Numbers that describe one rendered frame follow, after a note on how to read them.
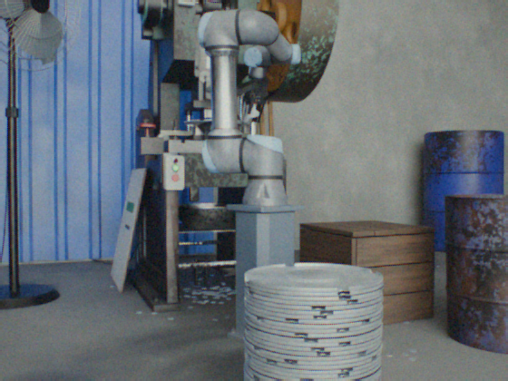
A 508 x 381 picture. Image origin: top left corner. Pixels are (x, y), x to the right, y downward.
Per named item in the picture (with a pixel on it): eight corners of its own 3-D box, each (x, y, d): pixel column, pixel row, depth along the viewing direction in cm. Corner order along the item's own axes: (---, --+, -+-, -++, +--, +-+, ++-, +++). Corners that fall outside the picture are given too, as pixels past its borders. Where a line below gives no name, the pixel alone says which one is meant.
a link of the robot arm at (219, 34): (242, 176, 172) (238, 4, 165) (200, 176, 176) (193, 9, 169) (252, 172, 184) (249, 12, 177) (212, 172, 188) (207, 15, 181)
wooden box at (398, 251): (434, 317, 202) (435, 228, 201) (351, 329, 186) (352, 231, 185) (373, 297, 238) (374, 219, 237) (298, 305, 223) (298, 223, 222)
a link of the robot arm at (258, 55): (268, 46, 203) (274, 43, 213) (240, 48, 206) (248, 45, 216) (269, 67, 206) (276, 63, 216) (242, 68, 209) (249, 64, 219)
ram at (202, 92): (232, 101, 240) (232, 35, 239) (200, 99, 234) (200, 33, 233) (220, 105, 256) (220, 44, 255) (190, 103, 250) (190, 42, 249)
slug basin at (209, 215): (255, 228, 241) (255, 206, 241) (181, 230, 229) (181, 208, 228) (231, 222, 273) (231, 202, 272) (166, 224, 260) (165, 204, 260)
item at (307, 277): (345, 263, 130) (345, 260, 129) (410, 287, 102) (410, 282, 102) (229, 269, 121) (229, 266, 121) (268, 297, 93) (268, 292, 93)
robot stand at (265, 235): (304, 338, 177) (304, 205, 175) (261, 350, 165) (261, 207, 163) (268, 327, 191) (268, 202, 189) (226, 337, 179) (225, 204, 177)
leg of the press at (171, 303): (181, 311, 214) (180, 88, 211) (153, 313, 210) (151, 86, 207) (144, 273, 299) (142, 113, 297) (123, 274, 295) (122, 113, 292)
